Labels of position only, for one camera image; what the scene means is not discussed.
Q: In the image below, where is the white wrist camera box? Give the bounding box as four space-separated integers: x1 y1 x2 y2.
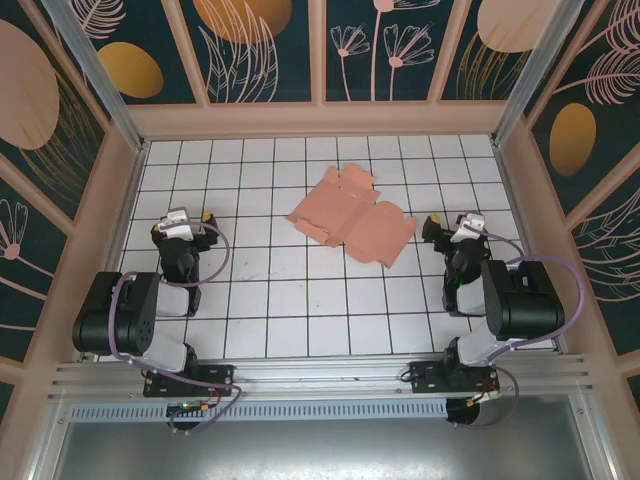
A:
451 212 487 244
158 209 202 239

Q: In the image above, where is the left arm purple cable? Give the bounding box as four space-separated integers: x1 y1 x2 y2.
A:
108 223 245 435

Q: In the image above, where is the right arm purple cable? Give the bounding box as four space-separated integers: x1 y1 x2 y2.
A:
452 222 587 431

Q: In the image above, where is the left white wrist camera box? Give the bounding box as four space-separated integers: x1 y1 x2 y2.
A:
158 209 202 239

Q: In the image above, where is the grey slotted cable duct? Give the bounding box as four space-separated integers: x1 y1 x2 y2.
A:
69 398 449 421

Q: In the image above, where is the aluminium mounting rail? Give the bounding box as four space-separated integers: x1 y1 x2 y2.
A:
47 355 594 401

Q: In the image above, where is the pink paper box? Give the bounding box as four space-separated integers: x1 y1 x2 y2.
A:
286 163 417 271

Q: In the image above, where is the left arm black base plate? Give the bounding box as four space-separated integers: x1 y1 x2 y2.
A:
143 364 235 399

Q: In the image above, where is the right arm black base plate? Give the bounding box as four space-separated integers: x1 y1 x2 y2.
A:
408 360 501 394

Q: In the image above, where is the steel sheet panel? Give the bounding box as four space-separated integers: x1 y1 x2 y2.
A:
29 394 616 480

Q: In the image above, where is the small green circuit board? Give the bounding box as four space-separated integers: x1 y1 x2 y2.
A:
167 401 214 417

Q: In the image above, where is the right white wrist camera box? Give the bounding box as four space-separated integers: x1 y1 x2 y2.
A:
451 212 487 244

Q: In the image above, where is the aluminium frame post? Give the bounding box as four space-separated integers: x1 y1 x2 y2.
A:
489 0 586 146
39 0 151 154

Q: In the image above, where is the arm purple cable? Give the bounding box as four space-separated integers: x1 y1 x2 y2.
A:
452 222 587 431
108 223 245 435

